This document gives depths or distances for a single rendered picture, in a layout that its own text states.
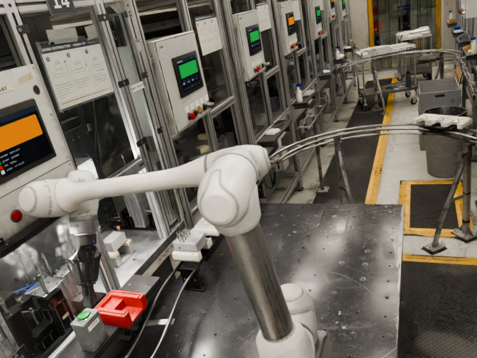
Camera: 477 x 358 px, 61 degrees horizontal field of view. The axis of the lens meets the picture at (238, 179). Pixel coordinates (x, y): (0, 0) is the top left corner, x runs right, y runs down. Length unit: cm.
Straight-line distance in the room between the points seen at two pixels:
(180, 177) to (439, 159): 337
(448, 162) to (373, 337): 288
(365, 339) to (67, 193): 115
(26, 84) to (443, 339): 234
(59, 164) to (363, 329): 126
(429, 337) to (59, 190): 210
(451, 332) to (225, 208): 194
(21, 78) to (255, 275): 94
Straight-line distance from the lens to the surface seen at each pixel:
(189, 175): 121
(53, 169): 151
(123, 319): 156
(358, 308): 178
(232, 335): 174
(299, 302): 142
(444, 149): 425
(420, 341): 261
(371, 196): 404
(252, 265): 110
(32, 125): 143
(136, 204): 212
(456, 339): 264
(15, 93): 145
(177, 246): 194
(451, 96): 490
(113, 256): 192
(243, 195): 97
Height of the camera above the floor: 187
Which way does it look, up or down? 22 degrees down
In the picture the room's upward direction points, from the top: 12 degrees counter-clockwise
